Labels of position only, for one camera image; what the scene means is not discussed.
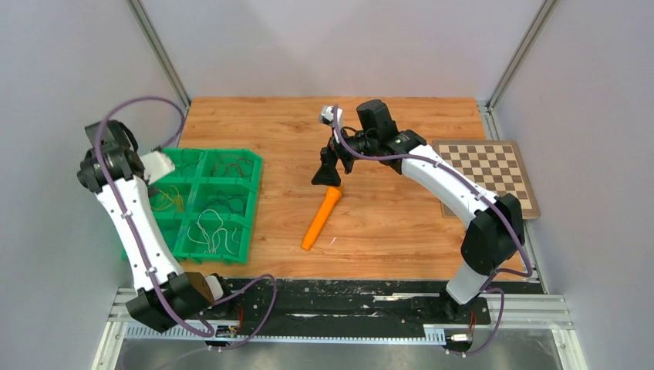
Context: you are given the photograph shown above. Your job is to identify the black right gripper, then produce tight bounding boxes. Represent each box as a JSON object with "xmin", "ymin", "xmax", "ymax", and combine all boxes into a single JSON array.
[{"xmin": 312, "ymin": 124, "xmax": 377, "ymax": 187}]

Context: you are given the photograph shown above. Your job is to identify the red wire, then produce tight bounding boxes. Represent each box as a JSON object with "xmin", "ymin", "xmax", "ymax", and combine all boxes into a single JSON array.
[{"xmin": 211, "ymin": 154, "xmax": 255, "ymax": 180}]

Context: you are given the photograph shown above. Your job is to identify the yellow wire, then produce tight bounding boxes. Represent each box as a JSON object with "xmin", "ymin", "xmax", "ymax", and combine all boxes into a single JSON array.
[{"xmin": 150, "ymin": 184, "xmax": 186, "ymax": 213}]

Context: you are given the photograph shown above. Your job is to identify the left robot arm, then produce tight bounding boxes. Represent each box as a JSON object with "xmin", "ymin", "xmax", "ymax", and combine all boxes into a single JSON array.
[{"xmin": 77, "ymin": 120, "xmax": 236, "ymax": 333}]

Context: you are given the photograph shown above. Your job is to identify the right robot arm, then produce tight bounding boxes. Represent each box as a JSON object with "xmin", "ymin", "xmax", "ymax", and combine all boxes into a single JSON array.
[{"xmin": 312, "ymin": 99, "xmax": 524, "ymax": 322}]

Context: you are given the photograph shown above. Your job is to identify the orange toy microphone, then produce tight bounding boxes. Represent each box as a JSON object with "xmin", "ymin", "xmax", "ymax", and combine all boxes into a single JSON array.
[{"xmin": 301, "ymin": 187, "xmax": 344, "ymax": 251}]

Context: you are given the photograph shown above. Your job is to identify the green plastic compartment bin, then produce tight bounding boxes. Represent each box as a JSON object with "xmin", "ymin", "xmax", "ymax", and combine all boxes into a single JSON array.
[{"xmin": 149, "ymin": 148, "xmax": 264, "ymax": 264}]

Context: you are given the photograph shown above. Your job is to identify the wooden chessboard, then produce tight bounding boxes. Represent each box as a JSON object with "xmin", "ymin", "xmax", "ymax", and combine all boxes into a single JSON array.
[{"xmin": 433, "ymin": 140, "xmax": 541, "ymax": 220}]

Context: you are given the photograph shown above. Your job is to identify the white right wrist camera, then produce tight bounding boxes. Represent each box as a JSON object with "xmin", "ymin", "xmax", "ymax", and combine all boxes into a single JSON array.
[{"xmin": 319, "ymin": 104, "xmax": 342, "ymax": 136}]

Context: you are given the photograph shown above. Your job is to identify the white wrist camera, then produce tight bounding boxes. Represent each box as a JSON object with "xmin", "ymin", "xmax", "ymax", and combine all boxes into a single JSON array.
[
  {"xmin": 140, "ymin": 150, "xmax": 175, "ymax": 184},
  {"xmin": 319, "ymin": 104, "xmax": 342, "ymax": 136}
]

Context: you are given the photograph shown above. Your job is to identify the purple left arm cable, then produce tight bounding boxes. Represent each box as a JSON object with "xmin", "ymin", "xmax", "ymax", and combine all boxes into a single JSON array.
[{"xmin": 93, "ymin": 96, "xmax": 279, "ymax": 370}]

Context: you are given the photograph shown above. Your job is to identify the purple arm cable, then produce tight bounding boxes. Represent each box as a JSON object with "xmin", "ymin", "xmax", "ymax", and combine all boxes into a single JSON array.
[
  {"xmin": 93, "ymin": 96, "xmax": 279, "ymax": 370},
  {"xmin": 331, "ymin": 104, "xmax": 535, "ymax": 358}
]

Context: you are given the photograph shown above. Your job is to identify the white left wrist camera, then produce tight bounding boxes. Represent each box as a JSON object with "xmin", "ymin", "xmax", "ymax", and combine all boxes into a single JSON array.
[{"xmin": 140, "ymin": 150, "xmax": 175, "ymax": 184}]

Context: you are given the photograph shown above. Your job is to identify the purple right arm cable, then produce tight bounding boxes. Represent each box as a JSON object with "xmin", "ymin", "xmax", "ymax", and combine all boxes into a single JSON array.
[{"xmin": 331, "ymin": 104, "xmax": 535, "ymax": 358}]

